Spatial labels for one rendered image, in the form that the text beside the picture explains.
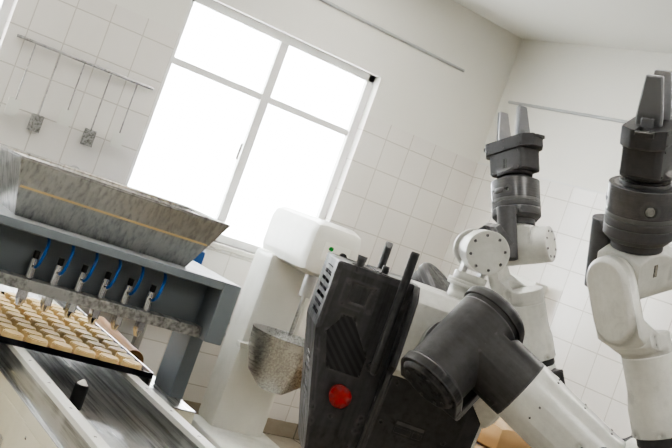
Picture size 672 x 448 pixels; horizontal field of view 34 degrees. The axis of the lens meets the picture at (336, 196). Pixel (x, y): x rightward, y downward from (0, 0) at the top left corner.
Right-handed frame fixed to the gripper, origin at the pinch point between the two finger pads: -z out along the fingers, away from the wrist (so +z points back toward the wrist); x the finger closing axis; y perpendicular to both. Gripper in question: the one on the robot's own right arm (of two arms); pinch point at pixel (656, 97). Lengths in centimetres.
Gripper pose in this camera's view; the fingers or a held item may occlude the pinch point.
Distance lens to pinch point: 141.8
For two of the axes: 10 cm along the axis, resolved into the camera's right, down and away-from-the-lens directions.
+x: 4.7, -2.2, 8.5
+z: -0.5, 9.6, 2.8
